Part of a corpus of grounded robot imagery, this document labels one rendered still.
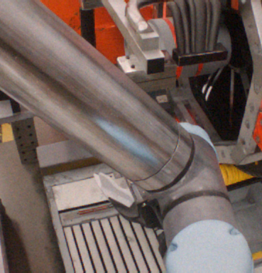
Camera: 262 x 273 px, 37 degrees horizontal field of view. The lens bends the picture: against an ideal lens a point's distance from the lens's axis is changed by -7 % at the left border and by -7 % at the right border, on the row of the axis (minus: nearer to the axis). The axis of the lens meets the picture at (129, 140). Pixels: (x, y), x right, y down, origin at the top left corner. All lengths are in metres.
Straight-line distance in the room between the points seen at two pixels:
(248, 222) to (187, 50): 0.84
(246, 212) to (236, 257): 1.05
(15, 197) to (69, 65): 1.43
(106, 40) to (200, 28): 0.73
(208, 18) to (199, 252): 0.42
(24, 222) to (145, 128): 1.31
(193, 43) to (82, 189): 1.05
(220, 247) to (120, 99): 0.15
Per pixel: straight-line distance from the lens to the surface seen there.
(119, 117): 0.33
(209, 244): 0.35
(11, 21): 0.29
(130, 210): 0.59
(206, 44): 0.66
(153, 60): 0.62
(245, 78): 0.94
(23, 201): 1.69
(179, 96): 1.13
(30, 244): 1.57
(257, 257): 1.36
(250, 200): 1.40
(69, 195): 1.58
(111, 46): 1.37
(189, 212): 0.39
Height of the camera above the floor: 1.32
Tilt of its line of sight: 45 degrees down
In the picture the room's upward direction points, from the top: straight up
